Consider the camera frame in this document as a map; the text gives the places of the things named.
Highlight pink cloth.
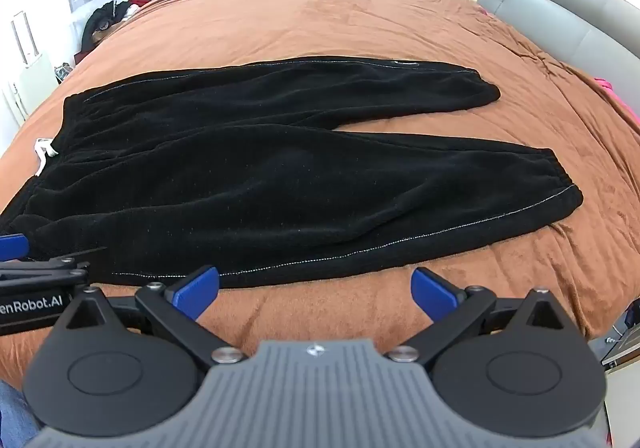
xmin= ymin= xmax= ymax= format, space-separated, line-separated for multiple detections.
xmin=594 ymin=76 xmax=640 ymax=130

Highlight black clothes pile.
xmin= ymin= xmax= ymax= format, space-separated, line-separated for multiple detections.
xmin=80 ymin=0 xmax=151 ymax=52

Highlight white suitcase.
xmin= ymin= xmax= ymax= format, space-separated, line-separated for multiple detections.
xmin=0 ymin=10 xmax=58 ymax=131

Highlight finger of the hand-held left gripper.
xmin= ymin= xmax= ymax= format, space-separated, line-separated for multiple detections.
xmin=0 ymin=246 xmax=109 ymax=290
xmin=0 ymin=233 xmax=30 ymax=260

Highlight person's blue jeans leg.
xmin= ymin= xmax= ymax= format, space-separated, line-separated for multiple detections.
xmin=0 ymin=380 xmax=40 ymax=448

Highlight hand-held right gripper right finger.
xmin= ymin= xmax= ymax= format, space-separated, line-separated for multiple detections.
xmin=384 ymin=267 xmax=573 ymax=370

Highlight black pants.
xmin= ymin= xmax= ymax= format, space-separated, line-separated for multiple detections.
xmin=0 ymin=56 xmax=585 ymax=290

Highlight grey padded headboard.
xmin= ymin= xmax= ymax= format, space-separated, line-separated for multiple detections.
xmin=477 ymin=0 xmax=640 ymax=118

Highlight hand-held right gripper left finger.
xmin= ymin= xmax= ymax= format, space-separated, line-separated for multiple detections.
xmin=50 ymin=265 xmax=246 ymax=370

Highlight brown blanket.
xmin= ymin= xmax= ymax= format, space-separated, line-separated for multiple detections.
xmin=0 ymin=0 xmax=640 ymax=379

